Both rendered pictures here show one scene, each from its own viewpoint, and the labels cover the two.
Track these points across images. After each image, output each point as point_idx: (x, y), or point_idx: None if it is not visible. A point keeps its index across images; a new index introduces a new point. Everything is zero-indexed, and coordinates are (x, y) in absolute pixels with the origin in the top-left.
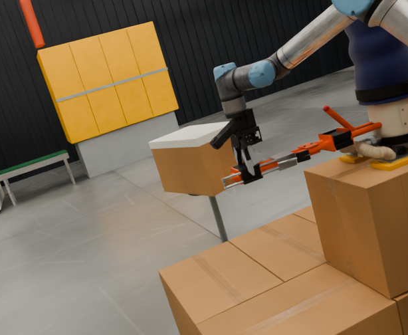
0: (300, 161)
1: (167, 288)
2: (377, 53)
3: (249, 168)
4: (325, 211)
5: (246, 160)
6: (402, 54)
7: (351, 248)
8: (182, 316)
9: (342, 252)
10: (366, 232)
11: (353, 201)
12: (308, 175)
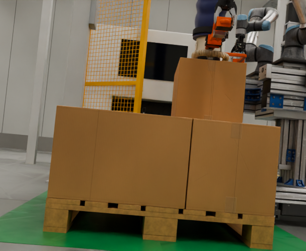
0: (228, 36)
1: (92, 115)
2: (223, 12)
3: (234, 20)
4: (196, 84)
5: (235, 14)
6: None
7: (215, 104)
8: (129, 135)
9: (202, 110)
10: (235, 90)
11: (230, 72)
12: (186, 60)
